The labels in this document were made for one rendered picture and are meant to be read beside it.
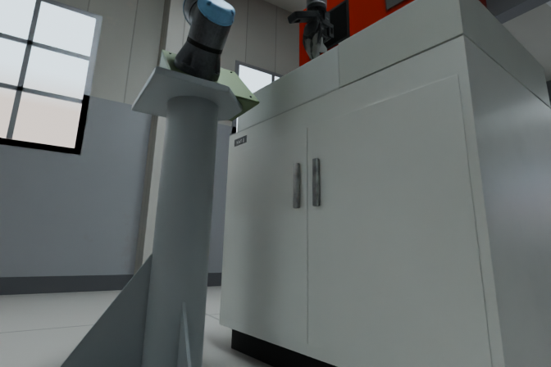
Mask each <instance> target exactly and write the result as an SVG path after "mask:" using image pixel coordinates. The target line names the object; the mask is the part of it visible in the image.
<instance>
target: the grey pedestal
mask: <svg viewBox="0 0 551 367"><path fill-rule="evenodd" d="M131 110H132V111H137V112H142V113H146V114H149V115H154V116H161V117H166V125H165V133H164V142H163V150H162V165H161V173H160V182H159V189H158V198H157V213H156V221H155V229H154V238H153V253H152V254H151V255H150V256H149V257H148V259H147V260H146V261H145V262H144V263H143V264H142V266H141V267H140V268H139V270H138V271H137V272H136V273H135V274H134V276H133V277H132V278H131V280H130V281H129V282H128V283H127V284H126V285H125V287H124V288H123V289H122V290H121V292H120V293H119V294H118V295H117V297H116V298H115V299H114V301H113V302H112V303H111V305H110V306H109V307H108V308H107V309H106V310H105V311H104V312H103V314H102V315H101V316H100V318H99V319H98V320H97V322H96V323H95V324H94V325H93V327H92V328H91V329H90V330H89V331H88V332H87V333H86V335H85V336H84V337H83V339H82V340H81V341H80V342H79V344H78V345H77V346H76V347H75V349H74V350H73V351H72V353H70V354H69V356H68V357H67V358H66V359H65V361H64V362H63V363H62V364H61V366H60V367H202V364H203V339H204V326H205V314H206V300H207V276H208V262H209V250H210V237H211V224H212V199H213V186H214V174H215V160H216V136H217V122H218V121H219V120H230V119H231V118H233V117H234V116H236V115H238V114H239V113H240V112H241V111H242V105H241V104H240V102H239V100H238V99H237V97H236V96H235V95H234V93H233V92H232V90H231V89H230V87H229V86H226V85H224V84H218V83H215V82H212V81H209V80H205V79H200V78H198V77H194V76H191V75H186V74H183V73H180V72H177V71H173V70H168V69H165V68H162V67H159V66H156V67H155V68H154V70H153V72H152V74H151V75H150V76H149V78H148V80H147V82H146V84H145V85H144V86H143V88H142V90H141V91H140V93H139V95H138V96H137V98H136V99H135V101H134V103H133V105H132V109H131Z"/></svg>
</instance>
